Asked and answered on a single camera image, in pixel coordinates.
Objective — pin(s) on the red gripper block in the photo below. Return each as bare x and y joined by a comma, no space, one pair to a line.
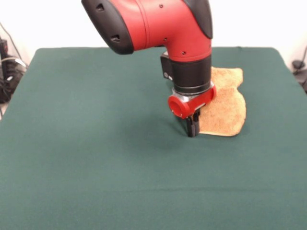
184,105

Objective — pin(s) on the orange terry towel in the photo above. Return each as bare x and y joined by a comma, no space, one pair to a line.
223,112

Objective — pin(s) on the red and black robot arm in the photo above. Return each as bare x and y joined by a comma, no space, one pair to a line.
156,26

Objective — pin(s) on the dark green table cloth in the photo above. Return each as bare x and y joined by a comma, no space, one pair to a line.
96,155

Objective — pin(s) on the black plug adapter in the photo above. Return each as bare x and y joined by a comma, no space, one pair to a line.
297,64

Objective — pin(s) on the black power strip red switch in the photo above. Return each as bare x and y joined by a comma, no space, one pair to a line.
3,48

